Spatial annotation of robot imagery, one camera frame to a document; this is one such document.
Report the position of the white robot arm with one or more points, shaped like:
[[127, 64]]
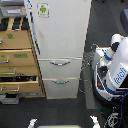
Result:
[[32, 123]]

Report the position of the white fridge body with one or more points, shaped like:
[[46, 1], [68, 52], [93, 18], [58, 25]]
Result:
[[52, 72]]

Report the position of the wooden drawer cabinet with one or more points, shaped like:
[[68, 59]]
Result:
[[19, 69]]

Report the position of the white blue robot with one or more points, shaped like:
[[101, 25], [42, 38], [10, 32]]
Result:
[[110, 71]]

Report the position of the green android sticker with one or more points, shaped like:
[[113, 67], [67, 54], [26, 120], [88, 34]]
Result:
[[43, 10]]

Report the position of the white right robot gripper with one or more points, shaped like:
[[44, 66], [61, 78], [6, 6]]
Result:
[[95, 121]]

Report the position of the grey box on cabinet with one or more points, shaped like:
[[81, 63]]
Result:
[[13, 11]]

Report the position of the middle fridge drawer handle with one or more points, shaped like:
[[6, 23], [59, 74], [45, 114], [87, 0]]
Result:
[[60, 64]]

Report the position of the fridge drawer handle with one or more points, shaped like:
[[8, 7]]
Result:
[[60, 64], [60, 81]]

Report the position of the lower fridge drawer handle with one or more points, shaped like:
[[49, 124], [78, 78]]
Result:
[[60, 81]]

